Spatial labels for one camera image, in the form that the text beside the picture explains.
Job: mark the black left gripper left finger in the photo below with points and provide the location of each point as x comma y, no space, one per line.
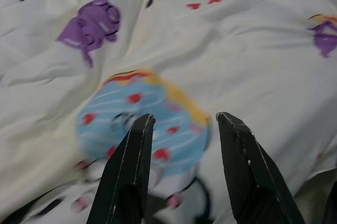
126,171

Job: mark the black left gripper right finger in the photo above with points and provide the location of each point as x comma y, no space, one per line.
252,176

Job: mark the cream cartoon print quilt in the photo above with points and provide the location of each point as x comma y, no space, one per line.
210,50

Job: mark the white sheeted mattress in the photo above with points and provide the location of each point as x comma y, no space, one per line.
310,195

